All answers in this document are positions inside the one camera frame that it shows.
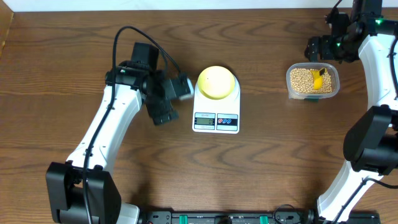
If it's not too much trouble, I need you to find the yellow plastic scoop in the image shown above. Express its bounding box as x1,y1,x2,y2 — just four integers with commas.
311,68,326,90

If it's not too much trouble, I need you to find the yellow plastic bowl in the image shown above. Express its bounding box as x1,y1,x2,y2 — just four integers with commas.
197,66,236,100

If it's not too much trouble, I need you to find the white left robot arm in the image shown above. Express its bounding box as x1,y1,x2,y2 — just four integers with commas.
45,42,193,224

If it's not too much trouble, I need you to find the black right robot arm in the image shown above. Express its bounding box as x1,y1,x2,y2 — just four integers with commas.
305,0,397,223

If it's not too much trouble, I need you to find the white digital kitchen scale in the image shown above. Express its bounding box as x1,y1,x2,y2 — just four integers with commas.
192,76,241,134

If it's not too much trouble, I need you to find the clear plastic container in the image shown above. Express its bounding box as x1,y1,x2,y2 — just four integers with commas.
286,62,340,100

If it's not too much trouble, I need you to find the soybeans pile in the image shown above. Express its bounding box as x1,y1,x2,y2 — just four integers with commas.
290,68,333,94

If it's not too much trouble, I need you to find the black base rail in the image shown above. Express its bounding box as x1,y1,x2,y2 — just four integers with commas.
136,210,382,224

